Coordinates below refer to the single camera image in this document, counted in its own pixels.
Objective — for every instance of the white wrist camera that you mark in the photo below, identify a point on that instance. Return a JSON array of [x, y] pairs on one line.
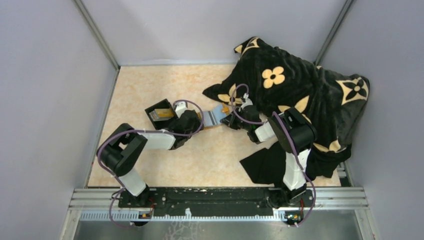
[[180, 107], [245, 101]]

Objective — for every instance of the aluminium front rail frame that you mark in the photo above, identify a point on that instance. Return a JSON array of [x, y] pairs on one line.
[[101, 204]]

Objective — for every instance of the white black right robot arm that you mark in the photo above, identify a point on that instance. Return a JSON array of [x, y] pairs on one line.
[[294, 134]]

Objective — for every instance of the black plastic box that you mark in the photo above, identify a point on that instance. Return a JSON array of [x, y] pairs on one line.
[[161, 104]]

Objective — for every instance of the black cloth piece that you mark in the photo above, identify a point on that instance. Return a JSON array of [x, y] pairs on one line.
[[266, 166]]

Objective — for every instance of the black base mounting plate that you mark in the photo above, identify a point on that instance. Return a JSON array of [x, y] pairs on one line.
[[214, 202]]

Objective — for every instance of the gold card in box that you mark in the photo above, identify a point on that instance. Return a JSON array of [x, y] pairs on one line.
[[161, 114]]

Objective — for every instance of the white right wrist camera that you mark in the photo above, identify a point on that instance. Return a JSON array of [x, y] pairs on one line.
[[245, 101]]

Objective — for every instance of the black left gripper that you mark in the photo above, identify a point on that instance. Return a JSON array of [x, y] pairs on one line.
[[197, 126]]

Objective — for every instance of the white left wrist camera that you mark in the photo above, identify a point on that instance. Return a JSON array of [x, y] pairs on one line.
[[180, 107]]

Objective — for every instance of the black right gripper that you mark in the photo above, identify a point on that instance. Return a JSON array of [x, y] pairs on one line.
[[230, 120]]

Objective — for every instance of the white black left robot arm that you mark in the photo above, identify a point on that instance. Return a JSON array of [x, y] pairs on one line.
[[119, 153]]

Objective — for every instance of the black floral blanket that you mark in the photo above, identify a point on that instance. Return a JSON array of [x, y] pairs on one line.
[[277, 80]]

